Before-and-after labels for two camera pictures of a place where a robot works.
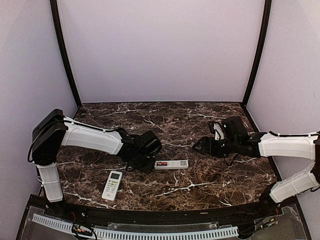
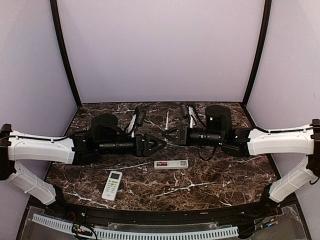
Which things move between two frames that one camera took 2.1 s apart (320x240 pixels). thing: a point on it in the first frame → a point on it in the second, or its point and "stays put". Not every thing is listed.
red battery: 161,163 stays put
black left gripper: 147,168 → 144,151
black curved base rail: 217,215 stays put
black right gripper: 204,140 → 183,131
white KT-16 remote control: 171,164 stays put
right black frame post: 267,12 stays put
